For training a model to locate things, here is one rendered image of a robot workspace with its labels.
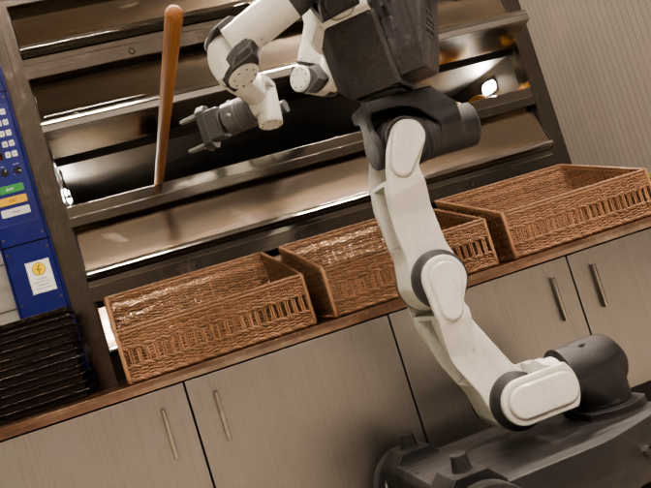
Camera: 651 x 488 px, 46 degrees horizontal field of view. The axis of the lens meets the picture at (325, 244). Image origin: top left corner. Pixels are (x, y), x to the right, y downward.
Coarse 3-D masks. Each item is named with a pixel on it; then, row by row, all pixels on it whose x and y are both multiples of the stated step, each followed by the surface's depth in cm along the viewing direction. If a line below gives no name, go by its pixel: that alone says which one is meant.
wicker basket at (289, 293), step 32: (256, 256) 265; (160, 288) 255; (192, 288) 257; (224, 288) 259; (256, 288) 217; (288, 288) 220; (128, 320) 249; (160, 320) 209; (192, 320) 212; (224, 320) 214; (256, 320) 256; (288, 320) 219; (128, 352) 206; (160, 352) 247; (192, 352) 210; (224, 352) 213
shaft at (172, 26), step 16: (176, 16) 124; (176, 32) 129; (176, 48) 137; (176, 64) 146; (160, 96) 167; (160, 112) 179; (160, 128) 192; (160, 144) 208; (160, 160) 227; (160, 176) 252
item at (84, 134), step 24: (480, 24) 283; (504, 24) 285; (456, 48) 289; (480, 48) 297; (504, 48) 305; (288, 72) 263; (192, 96) 255; (216, 96) 259; (288, 96) 278; (72, 120) 245; (96, 120) 246; (120, 120) 252; (144, 120) 257; (48, 144) 250; (72, 144) 256; (96, 144) 261
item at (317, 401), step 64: (576, 256) 236; (640, 256) 241; (320, 320) 233; (384, 320) 219; (512, 320) 229; (576, 320) 233; (640, 320) 239; (128, 384) 210; (192, 384) 205; (256, 384) 209; (320, 384) 213; (384, 384) 217; (448, 384) 222; (640, 384) 241; (0, 448) 193; (64, 448) 196; (128, 448) 200; (192, 448) 203; (256, 448) 207; (320, 448) 211; (384, 448) 215
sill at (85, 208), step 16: (496, 96) 297; (512, 96) 298; (528, 96) 300; (320, 144) 278; (336, 144) 280; (256, 160) 272; (272, 160) 273; (288, 160) 275; (192, 176) 266; (208, 176) 268; (224, 176) 269; (128, 192) 261; (144, 192) 262; (160, 192) 263; (80, 208) 256; (96, 208) 258
